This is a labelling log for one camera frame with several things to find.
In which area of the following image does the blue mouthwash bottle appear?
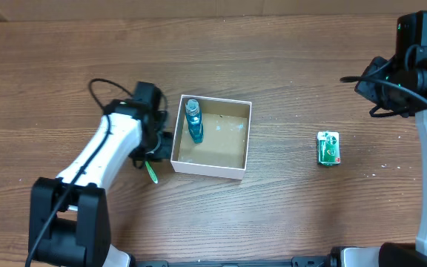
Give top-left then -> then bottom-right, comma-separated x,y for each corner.
185,99 -> 204,144

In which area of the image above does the green floss pack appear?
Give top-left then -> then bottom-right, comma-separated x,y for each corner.
317,131 -> 341,166

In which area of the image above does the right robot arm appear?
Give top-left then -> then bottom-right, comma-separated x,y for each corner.
341,11 -> 427,266

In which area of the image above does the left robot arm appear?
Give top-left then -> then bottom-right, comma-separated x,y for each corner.
24,82 -> 173,267

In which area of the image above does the green toothbrush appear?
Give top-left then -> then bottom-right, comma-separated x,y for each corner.
145,161 -> 159,184

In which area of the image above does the white cardboard box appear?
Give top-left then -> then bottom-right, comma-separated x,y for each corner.
170,95 -> 252,180

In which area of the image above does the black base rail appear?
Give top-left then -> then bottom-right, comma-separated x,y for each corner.
124,246 -> 427,267

